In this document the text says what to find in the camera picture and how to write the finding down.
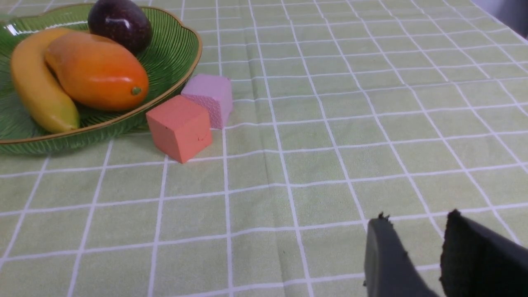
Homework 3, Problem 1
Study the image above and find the orange foam cube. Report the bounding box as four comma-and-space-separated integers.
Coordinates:
146, 95, 212, 164

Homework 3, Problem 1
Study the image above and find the green checkered tablecloth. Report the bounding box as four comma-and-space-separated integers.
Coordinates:
1, 0, 527, 297

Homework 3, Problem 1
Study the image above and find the orange toy mango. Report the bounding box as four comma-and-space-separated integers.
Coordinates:
45, 31, 149, 112

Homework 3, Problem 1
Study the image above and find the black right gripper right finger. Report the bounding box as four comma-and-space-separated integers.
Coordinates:
441, 210, 528, 297

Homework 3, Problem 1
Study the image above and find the yellow toy banana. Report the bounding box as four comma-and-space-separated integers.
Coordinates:
11, 28, 80, 134

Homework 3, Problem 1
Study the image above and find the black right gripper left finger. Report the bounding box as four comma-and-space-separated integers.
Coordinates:
363, 212, 437, 297

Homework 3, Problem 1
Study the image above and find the dark purple passion fruit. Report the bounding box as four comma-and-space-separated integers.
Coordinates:
87, 0, 153, 56

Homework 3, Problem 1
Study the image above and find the green glass leaf plate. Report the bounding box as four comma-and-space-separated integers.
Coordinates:
0, 2, 203, 155

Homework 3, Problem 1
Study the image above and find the pink foam cube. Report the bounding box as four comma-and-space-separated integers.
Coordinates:
181, 73, 233, 129

